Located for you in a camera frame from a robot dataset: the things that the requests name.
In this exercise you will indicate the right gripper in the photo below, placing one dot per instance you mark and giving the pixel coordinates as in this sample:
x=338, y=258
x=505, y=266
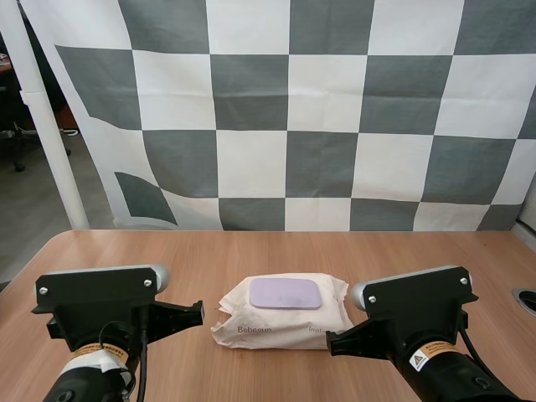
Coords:
x=356, y=341

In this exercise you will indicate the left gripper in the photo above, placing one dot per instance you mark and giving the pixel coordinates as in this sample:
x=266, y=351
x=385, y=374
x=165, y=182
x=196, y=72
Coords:
x=171, y=316

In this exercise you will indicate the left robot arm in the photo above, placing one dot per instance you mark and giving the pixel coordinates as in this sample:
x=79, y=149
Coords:
x=90, y=377

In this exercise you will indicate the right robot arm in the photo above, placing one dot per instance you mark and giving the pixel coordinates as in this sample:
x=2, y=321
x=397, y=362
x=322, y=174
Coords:
x=452, y=372

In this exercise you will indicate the white wet wipes pack, lilac lid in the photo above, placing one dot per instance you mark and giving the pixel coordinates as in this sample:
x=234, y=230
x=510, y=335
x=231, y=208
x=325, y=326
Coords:
x=285, y=326

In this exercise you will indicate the white upright pole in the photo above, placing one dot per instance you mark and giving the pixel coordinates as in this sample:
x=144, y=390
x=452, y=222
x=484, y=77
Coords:
x=50, y=138

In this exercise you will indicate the checked cloth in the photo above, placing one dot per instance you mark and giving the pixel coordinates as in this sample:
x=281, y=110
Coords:
x=318, y=125

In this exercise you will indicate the black office chair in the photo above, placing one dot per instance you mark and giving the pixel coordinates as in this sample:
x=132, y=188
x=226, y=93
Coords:
x=14, y=138

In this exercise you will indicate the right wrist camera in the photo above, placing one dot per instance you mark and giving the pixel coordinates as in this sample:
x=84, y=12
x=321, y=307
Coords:
x=419, y=295

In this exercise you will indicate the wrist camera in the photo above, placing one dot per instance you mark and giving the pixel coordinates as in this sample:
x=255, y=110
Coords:
x=96, y=287
x=419, y=295

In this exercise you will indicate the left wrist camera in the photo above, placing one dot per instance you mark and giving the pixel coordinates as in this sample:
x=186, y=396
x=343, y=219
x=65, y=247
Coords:
x=96, y=287

